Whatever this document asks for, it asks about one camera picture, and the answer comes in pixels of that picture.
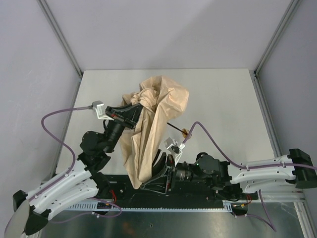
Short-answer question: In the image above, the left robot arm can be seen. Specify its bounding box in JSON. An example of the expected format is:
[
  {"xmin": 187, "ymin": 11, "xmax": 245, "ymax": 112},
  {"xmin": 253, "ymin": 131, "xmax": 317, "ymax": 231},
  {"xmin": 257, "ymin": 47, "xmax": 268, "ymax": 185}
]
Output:
[{"xmin": 4, "ymin": 101, "xmax": 143, "ymax": 238}]

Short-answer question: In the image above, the purple camera cable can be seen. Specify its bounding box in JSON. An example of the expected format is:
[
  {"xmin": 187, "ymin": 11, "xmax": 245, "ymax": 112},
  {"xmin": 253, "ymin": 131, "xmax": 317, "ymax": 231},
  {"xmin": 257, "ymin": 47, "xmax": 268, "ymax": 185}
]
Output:
[
  {"xmin": 182, "ymin": 121, "xmax": 317, "ymax": 172},
  {"xmin": 4, "ymin": 105, "xmax": 95, "ymax": 234}
]

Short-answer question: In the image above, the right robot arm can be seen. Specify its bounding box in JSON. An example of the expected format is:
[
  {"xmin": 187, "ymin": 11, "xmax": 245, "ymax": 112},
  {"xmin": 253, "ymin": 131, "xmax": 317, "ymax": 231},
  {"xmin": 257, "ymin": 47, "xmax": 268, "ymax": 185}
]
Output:
[{"xmin": 140, "ymin": 149, "xmax": 317, "ymax": 200}]

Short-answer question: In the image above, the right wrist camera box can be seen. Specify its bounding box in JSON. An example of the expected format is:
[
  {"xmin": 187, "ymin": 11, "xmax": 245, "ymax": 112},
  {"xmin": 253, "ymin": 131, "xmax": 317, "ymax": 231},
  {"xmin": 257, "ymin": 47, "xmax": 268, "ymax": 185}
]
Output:
[{"xmin": 164, "ymin": 137, "xmax": 185, "ymax": 162}]

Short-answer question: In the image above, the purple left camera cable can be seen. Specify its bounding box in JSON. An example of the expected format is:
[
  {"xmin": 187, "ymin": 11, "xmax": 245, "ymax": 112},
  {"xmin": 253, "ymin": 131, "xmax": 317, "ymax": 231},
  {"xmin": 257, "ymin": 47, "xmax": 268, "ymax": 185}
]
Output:
[{"xmin": 4, "ymin": 105, "xmax": 95, "ymax": 234}]

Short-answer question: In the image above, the aluminium frame post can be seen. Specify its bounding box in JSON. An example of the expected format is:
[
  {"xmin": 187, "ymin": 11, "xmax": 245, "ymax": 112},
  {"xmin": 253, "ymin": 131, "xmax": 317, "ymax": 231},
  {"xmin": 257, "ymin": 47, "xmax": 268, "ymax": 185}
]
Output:
[
  {"xmin": 255, "ymin": 0, "xmax": 302, "ymax": 75},
  {"xmin": 36, "ymin": 0, "xmax": 84, "ymax": 76}
]

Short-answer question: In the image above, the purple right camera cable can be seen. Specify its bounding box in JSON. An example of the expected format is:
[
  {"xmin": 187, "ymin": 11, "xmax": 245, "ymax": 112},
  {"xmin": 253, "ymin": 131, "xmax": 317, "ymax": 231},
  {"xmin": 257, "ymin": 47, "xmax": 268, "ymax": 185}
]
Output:
[{"xmin": 182, "ymin": 121, "xmax": 317, "ymax": 172}]

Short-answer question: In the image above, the left aluminium frame post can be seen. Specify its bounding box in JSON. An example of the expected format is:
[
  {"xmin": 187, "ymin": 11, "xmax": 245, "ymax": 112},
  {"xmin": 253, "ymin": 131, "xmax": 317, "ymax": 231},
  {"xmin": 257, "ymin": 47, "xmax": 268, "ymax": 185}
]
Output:
[{"xmin": 36, "ymin": 0, "xmax": 84, "ymax": 76}]

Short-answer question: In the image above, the beige folding umbrella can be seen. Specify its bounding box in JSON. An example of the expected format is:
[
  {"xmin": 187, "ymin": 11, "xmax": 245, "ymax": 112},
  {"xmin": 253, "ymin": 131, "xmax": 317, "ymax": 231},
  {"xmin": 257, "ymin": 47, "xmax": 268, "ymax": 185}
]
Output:
[{"xmin": 119, "ymin": 76, "xmax": 189, "ymax": 189}]

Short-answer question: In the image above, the right aluminium frame post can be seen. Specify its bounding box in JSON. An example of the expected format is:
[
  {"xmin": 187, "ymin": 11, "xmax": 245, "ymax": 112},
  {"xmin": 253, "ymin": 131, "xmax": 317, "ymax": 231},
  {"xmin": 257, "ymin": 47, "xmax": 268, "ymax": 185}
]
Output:
[{"xmin": 255, "ymin": 0, "xmax": 302, "ymax": 75}]

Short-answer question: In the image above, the grey cable duct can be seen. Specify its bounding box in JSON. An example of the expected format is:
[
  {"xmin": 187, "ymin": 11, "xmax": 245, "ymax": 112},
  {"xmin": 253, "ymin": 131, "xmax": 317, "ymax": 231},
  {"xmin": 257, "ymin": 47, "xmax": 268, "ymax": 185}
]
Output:
[{"xmin": 67, "ymin": 198, "xmax": 252, "ymax": 212}]

